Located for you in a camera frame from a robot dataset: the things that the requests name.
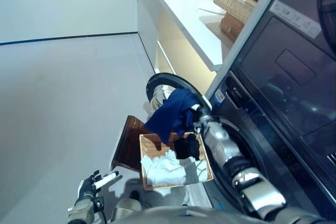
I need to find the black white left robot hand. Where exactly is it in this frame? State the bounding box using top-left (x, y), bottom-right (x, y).
top-left (78, 170), bottom-right (119, 201)

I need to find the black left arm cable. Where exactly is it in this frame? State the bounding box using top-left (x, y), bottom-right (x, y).
top-left (96, 199), bottom-right (106, 224)

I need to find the grey stacked washing machine tower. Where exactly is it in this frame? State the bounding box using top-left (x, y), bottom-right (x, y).
top-left (206, 0), bottom-right (336, 224)

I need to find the brown wicker basket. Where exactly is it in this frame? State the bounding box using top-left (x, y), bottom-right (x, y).
top-left (220, 13), bottom-right (246, 43)

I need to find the black garment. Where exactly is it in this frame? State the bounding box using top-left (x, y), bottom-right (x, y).
top-left (174, 133), bottom-right (200, 161)

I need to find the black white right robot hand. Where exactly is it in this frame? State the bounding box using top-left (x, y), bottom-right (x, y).
top-left (189, 103), bottom-right (211, 127)

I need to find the white garment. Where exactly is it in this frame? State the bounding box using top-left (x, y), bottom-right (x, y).
top-left (140, 150), bottom-right (208, 187)

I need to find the white icon strip sticker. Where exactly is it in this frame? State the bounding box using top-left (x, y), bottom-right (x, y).
top-left (270, 0), bottom-right (322, 39)

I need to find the round glass washing machine door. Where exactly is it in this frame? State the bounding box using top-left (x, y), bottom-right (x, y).
top-left (145, 72), bottom-right (212, 116)

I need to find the rectangular wicker laundry basket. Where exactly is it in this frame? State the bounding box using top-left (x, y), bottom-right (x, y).
top-left (138, 132), bottom-right (214, 191)

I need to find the silver left robot leg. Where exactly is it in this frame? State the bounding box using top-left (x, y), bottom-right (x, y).
top-left (112, 190), bottom-right (144, 220)

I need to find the white counter beige cabinet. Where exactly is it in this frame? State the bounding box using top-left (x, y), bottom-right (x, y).
top-left (135, 0), bottom-right (263, 88)

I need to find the silver robot torso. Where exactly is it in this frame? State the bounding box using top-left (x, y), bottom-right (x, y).
top-left (112, 206), bottom-right (263, 224)

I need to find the navy blue garment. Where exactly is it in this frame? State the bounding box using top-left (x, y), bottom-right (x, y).
top-left (144, 89), bottom-right (200, 143)

